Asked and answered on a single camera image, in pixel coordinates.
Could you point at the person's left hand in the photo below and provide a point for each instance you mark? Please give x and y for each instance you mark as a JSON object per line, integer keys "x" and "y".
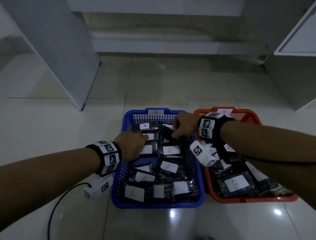
{"x": 129, "y": 145}

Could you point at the person's right hand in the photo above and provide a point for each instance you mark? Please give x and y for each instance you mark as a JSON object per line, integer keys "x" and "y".
{"x": 186, "y": 123}

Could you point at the person's left fingers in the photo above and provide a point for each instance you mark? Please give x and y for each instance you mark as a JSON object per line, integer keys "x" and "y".
{"x": 143, "y": 143}

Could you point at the person's right fingers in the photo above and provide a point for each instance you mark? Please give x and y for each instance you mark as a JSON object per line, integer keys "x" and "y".
{"x": 176, "y": 129}

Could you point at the black labelled packet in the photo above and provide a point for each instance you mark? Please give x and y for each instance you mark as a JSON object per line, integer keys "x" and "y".
{"x": 167, "y": 134}

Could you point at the person's left forearm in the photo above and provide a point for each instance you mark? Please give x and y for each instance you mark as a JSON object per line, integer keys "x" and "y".
{"x": 49, "y": 180}

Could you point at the person's right forearm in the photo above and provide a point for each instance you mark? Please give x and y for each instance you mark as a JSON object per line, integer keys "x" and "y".
{"x": 271, "y": 145}

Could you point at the white paper basket label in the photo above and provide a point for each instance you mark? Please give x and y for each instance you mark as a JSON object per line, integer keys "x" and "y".
{"x": 225, "y": 111}
{"x": 155, "y": 112}

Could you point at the black wristband with marker tags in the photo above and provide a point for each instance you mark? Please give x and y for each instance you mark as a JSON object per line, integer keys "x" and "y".
{"x": 109, "y": 154}
{"x": 206, "y": 126}

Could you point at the pile of black packets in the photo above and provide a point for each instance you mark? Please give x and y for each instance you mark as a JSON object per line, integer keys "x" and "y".
{"x": 167, "y": 168}
{"x": 237, "y": 184}

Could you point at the blue plastic basket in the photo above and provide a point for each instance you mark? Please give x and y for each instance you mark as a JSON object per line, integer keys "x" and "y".
{"x": 192, "y": 197}

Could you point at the orange plastic basket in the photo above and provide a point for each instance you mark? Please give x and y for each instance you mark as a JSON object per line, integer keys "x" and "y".
{"x": 249, "y": 118}

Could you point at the white tiled step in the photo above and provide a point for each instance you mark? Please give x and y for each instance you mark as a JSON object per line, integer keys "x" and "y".
{"x": 158, "y": 29}

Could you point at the white cabinet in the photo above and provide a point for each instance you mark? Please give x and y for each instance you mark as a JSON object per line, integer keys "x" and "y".
{"x": 293, "y": 66}
{"x": 56, "y": 47}

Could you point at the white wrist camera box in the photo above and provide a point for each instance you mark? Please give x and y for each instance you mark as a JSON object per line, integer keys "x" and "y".
{"x": 201, "y": 152}
{"x": 97, "y": 189}

